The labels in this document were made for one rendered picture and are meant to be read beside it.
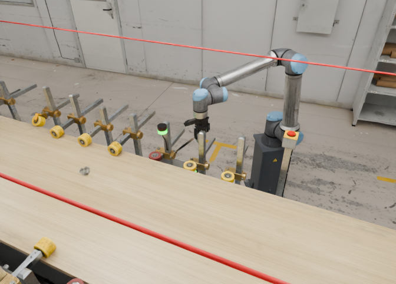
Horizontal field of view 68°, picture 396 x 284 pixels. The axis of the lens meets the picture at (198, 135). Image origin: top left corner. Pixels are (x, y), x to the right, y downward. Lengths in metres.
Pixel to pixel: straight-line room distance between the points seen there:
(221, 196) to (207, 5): 3.20
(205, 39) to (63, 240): 3.54
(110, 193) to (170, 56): 3.40
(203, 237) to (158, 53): 3.81
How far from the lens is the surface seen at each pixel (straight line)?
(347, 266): 1.55
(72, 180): 1.91
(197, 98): 1.72
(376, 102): 4.61
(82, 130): 2.41
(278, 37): 4.27
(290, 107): 2.18
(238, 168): 1.83
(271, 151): 2.50
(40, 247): 1.54
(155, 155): 1.93
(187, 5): 4.51
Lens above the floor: 2.12
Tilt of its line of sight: 36 degrees down
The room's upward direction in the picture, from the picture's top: 1 degrees counter-clockwise
